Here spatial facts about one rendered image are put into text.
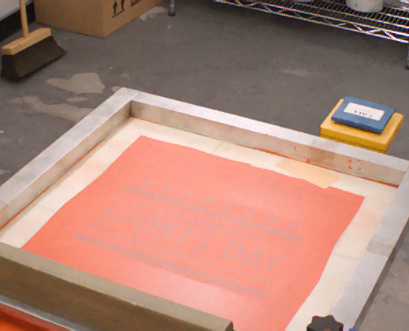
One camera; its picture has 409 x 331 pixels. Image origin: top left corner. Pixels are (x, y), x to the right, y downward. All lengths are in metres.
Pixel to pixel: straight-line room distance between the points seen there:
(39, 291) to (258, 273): 0.33
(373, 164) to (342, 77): 2.66
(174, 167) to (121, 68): 2.61
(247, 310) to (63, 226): 0.32
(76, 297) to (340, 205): 0.53
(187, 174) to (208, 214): 0.12
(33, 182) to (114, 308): 0.40
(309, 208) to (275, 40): 3.06
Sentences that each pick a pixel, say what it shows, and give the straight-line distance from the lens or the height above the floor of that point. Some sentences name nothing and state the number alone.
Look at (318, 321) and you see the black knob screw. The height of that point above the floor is 1.06.
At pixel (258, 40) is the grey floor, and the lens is 4.54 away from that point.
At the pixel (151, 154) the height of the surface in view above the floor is 0.96.
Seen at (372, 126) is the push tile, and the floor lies 0.97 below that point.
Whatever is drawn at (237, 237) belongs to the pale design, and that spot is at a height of 0.96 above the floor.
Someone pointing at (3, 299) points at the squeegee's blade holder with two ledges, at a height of 1.00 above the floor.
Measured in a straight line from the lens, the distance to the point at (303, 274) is 1.38.
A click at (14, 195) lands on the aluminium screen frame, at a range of 1.47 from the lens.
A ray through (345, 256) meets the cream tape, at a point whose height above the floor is 0.96.
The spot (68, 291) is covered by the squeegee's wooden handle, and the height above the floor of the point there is 1.04.
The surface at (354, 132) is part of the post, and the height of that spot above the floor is 0.95.
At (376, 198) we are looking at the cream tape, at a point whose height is 0.96.
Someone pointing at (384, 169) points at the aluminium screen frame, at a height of 0.98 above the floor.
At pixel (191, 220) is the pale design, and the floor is 0.96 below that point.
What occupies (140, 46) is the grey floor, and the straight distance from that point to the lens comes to 4.41.
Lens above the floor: 1.78
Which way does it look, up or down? 31 degrees down
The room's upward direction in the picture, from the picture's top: 3 degrees clockwise
